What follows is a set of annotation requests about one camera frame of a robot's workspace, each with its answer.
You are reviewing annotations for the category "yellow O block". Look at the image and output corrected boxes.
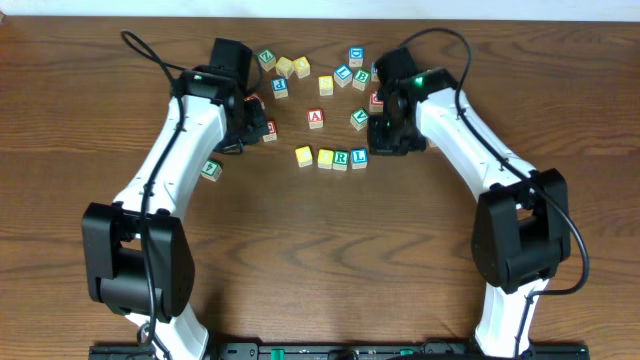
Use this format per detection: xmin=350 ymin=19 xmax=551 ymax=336
xmin=317 ymin=148 xmax=334 ymax=169

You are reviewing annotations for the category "blue D block far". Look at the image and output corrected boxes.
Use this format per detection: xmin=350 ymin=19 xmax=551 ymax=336
xmin=348 ymin=47 xmax=364 ymax=68

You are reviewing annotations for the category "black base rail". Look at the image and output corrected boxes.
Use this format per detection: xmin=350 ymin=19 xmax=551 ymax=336
xmin=87 ymin=340 xmax=590 ymax=360

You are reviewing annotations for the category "green B block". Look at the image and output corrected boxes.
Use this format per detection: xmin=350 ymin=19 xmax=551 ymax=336
xmin=352 ymin=69 xmax=371 ymax=91

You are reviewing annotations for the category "blue d block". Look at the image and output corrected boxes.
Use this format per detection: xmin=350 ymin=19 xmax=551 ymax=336
xmin=348 ymin=47 xmax=364 ymax=68
xmin=371 ymin=62 xmax=379 ymax=82

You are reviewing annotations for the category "red A block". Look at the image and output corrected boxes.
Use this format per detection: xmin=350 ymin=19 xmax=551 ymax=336
xmin=307 ymin=108 xmax=324 ymax=129

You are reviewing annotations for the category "green V block right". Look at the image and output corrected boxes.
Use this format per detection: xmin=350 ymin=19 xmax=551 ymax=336
xmin=350 ymin=108 xmax=369 ymax=131

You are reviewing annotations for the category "yellow S block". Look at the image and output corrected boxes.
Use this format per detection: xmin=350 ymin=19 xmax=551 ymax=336
xmin=318 ymin=75 xmax=334 ymax=96

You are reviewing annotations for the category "green R block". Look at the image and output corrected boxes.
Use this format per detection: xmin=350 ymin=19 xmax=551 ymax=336
xmin=332 ymin=150 xmax=350 ymax=171

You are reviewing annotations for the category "blue P block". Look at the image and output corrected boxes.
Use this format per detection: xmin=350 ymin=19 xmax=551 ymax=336
xmin=271 ymin=77 xmax=288 ymax=99

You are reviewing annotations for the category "red u block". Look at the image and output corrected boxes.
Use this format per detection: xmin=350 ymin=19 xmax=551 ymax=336
xmin=244 ymin=92 xmax=266 ymax=110
xmin=369 ymin=92 xmax=384 ymax=113

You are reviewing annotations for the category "blue l block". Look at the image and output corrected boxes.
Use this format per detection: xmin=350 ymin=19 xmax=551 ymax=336
xmin=351 ymin=148 xmax=368 ymax=170
xmin=333 ymin=64 xmax=353 ymax=88

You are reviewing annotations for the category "red U block left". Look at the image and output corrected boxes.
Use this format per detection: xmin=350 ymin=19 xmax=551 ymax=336
xmin=244 ymin=92 xmax=266 ymax=110

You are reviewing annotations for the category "yellow block beside Z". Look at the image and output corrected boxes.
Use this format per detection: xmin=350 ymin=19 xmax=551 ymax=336
xmin=275 ymin=56 xmax=294 ymax=79

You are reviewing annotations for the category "green 4 block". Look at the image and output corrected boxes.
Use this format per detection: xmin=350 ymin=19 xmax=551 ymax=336
xmin=201 ymin=160 xmax=223 ymax=182

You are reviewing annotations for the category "red E block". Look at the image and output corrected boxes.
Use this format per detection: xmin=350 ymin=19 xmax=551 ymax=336
xmin=262 ymin=120 xmax=278 ymax=142

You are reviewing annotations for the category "green Z block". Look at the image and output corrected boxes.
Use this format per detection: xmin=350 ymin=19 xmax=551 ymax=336
xmin=257 ymin=48 xmax=277 ymax=72

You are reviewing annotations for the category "red U block right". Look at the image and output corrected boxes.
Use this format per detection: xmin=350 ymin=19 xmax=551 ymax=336
xmin=369 ymin=92 xmax=384 ymax=113

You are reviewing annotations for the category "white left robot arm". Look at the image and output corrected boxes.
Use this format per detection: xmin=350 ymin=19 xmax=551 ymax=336
xmin=81 ymin=38 xmax=268 ymax=359

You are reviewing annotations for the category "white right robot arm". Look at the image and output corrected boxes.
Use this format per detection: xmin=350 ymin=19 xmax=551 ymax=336
xmin=368 ymin=47 xmax=570 ymax=358

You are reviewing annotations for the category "yellow C block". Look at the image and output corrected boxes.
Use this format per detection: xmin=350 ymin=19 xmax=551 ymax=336
xmin=295 ymin=146 xmax=313 ymax=168

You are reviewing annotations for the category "yellow U block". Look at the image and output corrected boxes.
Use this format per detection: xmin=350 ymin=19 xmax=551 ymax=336
xmin=293 ymin=56 xmax=311 ymax=79

